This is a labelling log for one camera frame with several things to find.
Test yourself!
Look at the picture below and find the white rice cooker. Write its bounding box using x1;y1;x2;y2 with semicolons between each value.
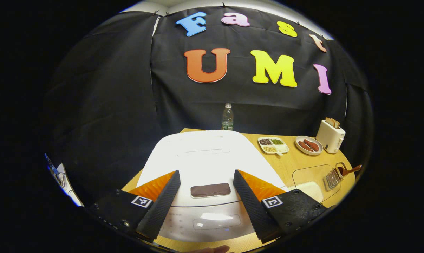
136;130;286;243

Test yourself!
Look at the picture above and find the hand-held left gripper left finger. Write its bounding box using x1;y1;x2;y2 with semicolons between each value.
85;170;181;243

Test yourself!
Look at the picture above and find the white toaster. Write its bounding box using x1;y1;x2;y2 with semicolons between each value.
316;119;346;154

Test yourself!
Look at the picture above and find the white side desk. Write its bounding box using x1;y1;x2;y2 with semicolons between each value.
45;153;84;207

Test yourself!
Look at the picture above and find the clear plastic water bottle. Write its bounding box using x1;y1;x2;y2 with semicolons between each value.
221;103;234;131

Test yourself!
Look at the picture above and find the white divided grain dish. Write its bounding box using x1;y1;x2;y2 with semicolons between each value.
257;136;289;155

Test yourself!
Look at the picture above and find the clear box of rice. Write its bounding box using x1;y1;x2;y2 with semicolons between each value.
292;164;342;203

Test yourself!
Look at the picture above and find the white round plate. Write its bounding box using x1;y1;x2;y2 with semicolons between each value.
295;136;324;156

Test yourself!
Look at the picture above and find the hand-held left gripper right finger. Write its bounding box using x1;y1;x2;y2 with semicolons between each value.
233;169;328;244

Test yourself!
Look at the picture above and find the wire chopstick holder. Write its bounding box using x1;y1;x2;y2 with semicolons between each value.
324;162;347;191

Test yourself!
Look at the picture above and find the brown wooden spoon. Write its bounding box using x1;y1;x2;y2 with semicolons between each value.
338;164;362;177

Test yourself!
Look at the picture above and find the black backdrop cloth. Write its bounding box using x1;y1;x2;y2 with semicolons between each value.
45;5;374;208

